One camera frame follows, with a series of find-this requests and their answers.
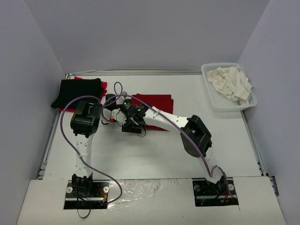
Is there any folded red t-shirt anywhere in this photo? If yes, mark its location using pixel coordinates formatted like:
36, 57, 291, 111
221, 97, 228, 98
58, 75, 109, 113

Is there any white t-shirts pile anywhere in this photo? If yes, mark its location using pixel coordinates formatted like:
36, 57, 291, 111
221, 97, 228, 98
206, 67, 252, 105

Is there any red t-shirt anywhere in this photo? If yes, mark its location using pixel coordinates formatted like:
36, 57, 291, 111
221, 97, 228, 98
58, 75, 109, 113
130, 93, 173, 131

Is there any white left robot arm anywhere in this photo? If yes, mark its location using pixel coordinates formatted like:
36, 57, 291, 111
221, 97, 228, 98
70, 101, 102, 196

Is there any black cable loop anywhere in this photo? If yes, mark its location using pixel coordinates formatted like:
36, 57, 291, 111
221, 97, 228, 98
77, 199, 92, 219

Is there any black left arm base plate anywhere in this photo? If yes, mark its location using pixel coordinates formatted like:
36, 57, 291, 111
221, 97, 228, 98
63, 180, 110, 210

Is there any white plastic laundry basket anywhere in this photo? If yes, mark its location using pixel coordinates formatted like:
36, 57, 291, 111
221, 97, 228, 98
201, 62, 257, 112

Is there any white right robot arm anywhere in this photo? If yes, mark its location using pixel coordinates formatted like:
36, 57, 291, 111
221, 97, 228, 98
120, 99, 225, 194

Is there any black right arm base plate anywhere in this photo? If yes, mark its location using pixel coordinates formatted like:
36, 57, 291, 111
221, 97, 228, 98
192, 177, 239, 207

